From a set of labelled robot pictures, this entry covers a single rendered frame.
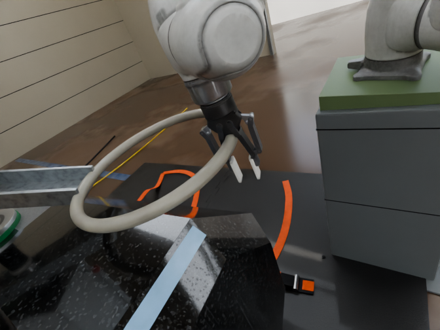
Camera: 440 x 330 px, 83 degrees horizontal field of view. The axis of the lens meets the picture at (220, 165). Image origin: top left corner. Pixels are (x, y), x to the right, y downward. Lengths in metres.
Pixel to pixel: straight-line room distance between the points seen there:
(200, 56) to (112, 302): 0.45
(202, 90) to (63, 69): 6.00
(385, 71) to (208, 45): 0.73
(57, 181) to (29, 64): 5.40
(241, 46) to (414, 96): 0.66
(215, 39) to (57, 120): 6.00
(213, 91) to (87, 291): 0.47
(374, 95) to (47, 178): 1.01
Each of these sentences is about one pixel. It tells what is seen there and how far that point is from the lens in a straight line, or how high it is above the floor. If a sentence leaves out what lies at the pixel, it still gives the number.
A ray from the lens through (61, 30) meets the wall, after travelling 6.67.
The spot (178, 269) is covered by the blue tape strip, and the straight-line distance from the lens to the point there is 0.56.
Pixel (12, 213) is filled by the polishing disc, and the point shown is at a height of 0.85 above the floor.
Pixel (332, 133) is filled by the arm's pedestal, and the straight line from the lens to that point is 0.93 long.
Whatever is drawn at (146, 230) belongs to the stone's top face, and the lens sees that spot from 0.64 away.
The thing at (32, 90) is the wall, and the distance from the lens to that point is 6.16.
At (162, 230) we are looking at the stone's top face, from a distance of 0.61.
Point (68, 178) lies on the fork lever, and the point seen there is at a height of 0.91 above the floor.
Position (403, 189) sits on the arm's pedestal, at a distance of 1.05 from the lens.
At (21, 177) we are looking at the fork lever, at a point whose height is 0.96.
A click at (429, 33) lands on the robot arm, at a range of 0.86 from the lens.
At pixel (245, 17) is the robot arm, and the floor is 1.18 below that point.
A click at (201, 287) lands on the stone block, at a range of 0.57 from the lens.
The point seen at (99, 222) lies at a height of 0.92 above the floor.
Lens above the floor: 1.21
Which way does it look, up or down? 32 degrees down
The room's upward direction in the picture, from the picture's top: 21 degrees counter-clockwise
